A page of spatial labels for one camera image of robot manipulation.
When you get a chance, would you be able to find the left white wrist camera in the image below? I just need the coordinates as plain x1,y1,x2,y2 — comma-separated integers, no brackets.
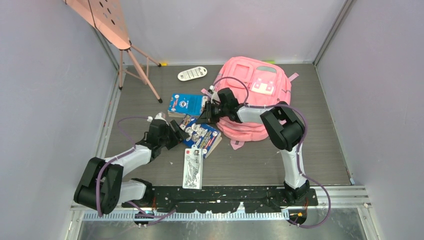
153,112,168,124

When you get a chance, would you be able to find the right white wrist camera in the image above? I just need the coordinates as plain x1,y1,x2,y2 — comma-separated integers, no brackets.
207,85,220,103

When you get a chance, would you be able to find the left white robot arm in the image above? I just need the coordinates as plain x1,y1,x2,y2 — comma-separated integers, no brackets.
73,117,189,217

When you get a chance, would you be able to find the light blue paperback book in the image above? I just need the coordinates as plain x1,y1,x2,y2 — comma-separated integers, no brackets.
167,93,208,118

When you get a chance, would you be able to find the white oval tag card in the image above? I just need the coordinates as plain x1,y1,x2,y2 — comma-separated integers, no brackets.
177,66,208,82

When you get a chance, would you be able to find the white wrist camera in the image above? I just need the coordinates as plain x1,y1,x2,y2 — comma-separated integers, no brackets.
153,112,168,124
207,85,220,103

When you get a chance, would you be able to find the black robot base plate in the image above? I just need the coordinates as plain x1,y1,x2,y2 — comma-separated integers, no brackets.
133,186,319,214

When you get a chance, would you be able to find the pink tripod stand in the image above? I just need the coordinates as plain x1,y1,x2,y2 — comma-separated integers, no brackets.
64,0,163,103

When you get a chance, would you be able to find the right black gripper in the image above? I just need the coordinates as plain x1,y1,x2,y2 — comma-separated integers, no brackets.
195,101,228,126

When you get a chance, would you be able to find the dark blue activity booklet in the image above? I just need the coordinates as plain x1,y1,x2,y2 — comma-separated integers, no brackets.
179,114,222,159

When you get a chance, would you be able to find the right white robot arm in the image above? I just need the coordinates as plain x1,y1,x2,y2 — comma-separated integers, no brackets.
196,88,310,205

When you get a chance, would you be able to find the pink student backpack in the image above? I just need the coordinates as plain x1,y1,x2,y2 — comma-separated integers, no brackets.
213,56,299,150

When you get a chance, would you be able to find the clear plastic stationery pack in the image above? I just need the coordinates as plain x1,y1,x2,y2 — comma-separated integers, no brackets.
182,145,204,190

